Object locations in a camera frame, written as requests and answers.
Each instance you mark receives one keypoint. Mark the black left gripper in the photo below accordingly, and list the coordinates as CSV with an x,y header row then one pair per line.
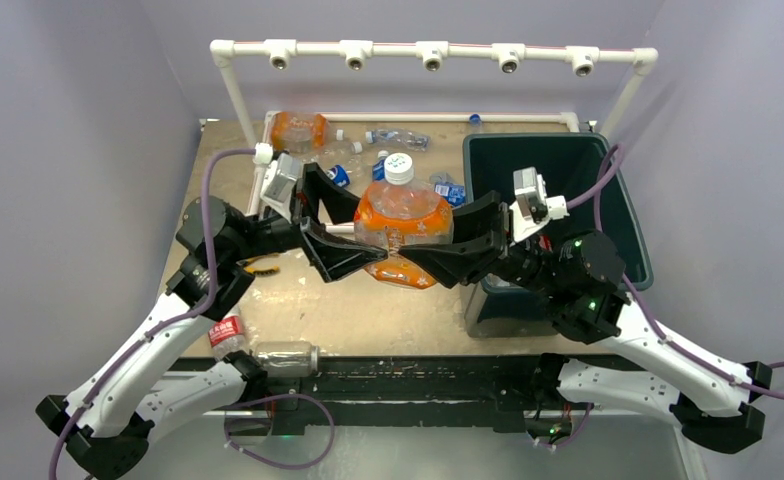
x,y
332,253

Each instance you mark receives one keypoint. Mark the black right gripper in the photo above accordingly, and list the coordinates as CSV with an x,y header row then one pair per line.
x,y
475,250

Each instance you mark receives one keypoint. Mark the large orange label crushed bottle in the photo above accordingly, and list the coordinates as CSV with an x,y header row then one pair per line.
x,y
401,210

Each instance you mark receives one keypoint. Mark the clear bottle red cap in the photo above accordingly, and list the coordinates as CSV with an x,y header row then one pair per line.
x,y
227,336

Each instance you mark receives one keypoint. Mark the clear Pepsi bottle blue cap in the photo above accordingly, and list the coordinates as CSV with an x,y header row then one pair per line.
x,y
339,176

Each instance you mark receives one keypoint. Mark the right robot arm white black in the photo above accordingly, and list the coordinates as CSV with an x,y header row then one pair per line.
x,y
709,398

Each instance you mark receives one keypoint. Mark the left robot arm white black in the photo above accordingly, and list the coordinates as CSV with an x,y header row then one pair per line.
x,y
108,424

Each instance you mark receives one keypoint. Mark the dark green plastic bin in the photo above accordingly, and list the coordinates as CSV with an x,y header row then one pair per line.
x,y
569,164

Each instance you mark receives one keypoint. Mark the clear bottle blue label right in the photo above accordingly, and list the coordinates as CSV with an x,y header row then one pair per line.
x,y
445,186

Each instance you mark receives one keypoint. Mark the clear bottle white cap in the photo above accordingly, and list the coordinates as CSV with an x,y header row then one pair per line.
x,y
338,151

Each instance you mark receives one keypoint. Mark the yellow black pliers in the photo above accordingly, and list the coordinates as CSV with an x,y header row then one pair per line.
x,y
260,265

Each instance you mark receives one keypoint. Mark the orange label bottle far corner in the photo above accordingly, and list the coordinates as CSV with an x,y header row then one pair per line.
x,y
298,132

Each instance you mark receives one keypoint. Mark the clear crushed bottle back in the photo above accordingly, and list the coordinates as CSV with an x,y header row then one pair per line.
x,y
406,139

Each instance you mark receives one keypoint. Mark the clear crushed bottle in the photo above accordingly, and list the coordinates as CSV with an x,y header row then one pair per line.
x,y
406,139
288,359

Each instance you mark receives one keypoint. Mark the Pepsi bottle back right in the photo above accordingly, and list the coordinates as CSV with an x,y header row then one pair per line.
x,y
475,124

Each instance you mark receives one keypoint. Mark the clear crushed bottle front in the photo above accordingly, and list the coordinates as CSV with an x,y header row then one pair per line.
x,y
288,359

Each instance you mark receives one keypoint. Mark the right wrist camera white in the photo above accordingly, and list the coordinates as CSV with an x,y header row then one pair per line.
x,y
534,199

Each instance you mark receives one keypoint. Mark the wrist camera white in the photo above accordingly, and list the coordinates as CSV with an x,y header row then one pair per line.
x,y
275,175
534,199

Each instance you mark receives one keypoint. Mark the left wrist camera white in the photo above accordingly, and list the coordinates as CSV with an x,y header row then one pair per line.
x,y
275,175

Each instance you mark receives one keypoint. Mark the black table front rail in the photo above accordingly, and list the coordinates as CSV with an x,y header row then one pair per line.
x,y
494,392

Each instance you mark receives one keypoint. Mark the white PVC pipe frame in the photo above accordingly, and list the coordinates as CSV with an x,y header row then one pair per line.
x,y
432,55

